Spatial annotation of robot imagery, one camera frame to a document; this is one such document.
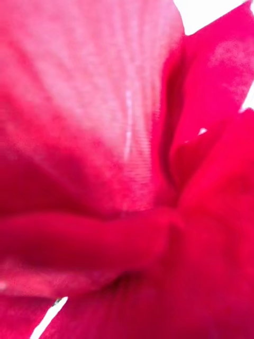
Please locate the red rose with green stem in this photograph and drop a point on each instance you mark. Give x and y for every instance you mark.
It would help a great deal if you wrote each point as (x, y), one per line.
(127, 238)

